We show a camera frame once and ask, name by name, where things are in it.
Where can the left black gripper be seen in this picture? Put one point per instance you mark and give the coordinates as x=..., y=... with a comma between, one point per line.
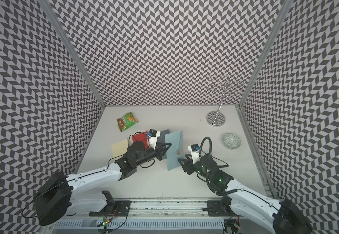
x=159, y=149

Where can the circuit board with wires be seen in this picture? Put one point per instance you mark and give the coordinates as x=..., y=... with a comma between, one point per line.
x=109, y=225
x=231, y=225

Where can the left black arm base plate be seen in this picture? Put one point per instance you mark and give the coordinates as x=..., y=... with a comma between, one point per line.
x=113, y=207

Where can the green snack bag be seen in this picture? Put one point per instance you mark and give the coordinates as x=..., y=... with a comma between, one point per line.
x=127, y=121

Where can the red envelope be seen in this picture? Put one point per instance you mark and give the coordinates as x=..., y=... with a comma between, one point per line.
x=142, y=137

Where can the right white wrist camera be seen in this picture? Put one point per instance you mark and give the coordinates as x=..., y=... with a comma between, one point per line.
x=195, y=152

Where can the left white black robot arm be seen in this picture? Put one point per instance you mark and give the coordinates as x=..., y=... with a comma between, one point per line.
x=59, y=196

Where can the green patterned ceramic dish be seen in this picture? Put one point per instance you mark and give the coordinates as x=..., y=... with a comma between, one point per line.
x=231, y=141

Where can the dark grey envelope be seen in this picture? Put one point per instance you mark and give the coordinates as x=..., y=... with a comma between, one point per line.
x=162, y=136

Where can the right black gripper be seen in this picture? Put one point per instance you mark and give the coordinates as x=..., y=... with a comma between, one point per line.
x=188, y=165

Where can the chrome jewellery stand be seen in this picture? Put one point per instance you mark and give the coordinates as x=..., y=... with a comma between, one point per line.
x=228, y=88

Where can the light blue envelope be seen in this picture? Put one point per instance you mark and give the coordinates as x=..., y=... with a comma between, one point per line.
x=175, y=152

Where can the left circuit board with wires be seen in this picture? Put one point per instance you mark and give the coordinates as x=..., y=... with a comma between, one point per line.
x=109, y=225

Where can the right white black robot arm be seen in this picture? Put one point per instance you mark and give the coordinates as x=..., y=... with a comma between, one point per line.
x=276, y=216

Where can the right circuit board with wires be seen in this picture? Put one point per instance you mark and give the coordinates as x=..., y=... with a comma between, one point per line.
x=231, y=225

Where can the aluminium front rail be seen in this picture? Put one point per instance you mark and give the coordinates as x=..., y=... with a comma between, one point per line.
x=169, y=208

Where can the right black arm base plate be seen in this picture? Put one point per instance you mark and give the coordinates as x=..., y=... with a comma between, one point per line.
x=218, y=208

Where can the cream yellow envelope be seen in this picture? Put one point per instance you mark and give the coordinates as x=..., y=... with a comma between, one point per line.
x=119, y=148

